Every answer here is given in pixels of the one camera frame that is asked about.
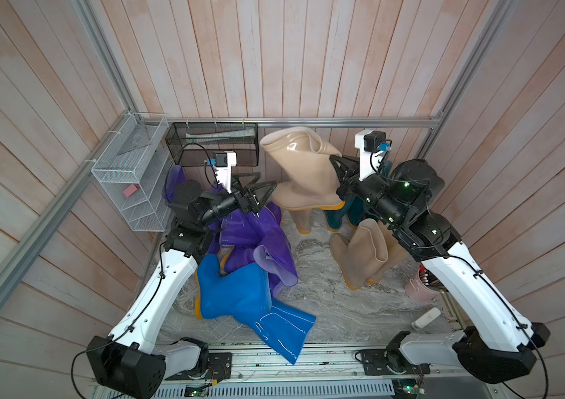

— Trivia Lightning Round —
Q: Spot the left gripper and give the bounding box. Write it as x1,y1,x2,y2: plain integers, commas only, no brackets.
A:
198,170,278,227

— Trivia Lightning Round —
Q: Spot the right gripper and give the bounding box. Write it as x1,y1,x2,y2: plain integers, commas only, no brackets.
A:
333,156,409,236

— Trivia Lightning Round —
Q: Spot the beige boot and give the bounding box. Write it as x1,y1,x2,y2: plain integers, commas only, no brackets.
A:
330,219,387,290
367,221,410,285
260,126,344,211
289,209,312,234

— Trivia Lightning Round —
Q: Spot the large teal boot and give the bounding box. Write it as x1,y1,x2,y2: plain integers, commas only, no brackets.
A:
325,198,366,232

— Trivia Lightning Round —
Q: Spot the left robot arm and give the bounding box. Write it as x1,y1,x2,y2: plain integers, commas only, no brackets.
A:
83,173,278,398

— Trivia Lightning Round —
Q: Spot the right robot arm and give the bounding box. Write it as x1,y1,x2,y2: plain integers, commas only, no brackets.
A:
330,156,550,384

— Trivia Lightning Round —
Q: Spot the purple boot lying centre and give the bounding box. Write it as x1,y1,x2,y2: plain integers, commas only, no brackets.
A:
208,186,282,254

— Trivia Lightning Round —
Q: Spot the purple boot far left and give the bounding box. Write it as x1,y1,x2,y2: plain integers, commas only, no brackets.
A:
162,165,187,203

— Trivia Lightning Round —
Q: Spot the black mesh basket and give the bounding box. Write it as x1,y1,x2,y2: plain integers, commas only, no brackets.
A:
165,123,260,167

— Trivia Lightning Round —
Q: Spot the paper in black basket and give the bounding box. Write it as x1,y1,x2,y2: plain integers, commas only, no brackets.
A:
184,128,257,146

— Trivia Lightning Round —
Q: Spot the blue boot on top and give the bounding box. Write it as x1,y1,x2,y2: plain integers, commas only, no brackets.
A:
194,254,272,320

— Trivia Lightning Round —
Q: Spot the pink eraser block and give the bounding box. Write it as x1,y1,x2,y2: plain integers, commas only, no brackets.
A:
122,184,139,198

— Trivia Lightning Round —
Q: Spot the blue boot underneath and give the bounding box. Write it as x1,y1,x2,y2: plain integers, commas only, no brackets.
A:
234,299,317,365

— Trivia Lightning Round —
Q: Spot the pink pencil cup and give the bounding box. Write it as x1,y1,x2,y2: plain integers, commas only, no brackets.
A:
405,272,439,304

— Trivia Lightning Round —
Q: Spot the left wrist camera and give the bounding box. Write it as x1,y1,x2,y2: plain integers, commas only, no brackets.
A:
206,151,238,193

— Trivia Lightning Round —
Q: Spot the white wire shelf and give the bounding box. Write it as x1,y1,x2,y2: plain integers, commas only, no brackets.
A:
91,112,170,232

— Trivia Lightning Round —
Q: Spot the aluminium frame rail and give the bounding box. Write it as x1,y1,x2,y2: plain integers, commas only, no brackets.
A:
134,115,442,129

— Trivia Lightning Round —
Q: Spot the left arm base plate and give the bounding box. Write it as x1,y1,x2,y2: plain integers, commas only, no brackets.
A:
165,352,233,382

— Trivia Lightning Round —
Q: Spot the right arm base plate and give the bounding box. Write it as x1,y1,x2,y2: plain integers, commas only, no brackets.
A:
354,348,431,377

